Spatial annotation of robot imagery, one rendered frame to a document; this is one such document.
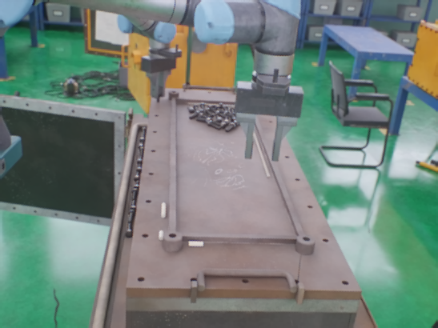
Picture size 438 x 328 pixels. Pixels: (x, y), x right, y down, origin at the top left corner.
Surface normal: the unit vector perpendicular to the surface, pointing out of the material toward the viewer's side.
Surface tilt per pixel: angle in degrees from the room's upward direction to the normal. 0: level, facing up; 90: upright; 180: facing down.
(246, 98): 90
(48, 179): 90
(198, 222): 0
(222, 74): 90
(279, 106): 90
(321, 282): 0
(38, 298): 0
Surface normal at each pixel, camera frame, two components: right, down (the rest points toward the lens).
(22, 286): 0.09, -0.90
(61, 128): -0.14, 0.40
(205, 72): 0.12, 0.43
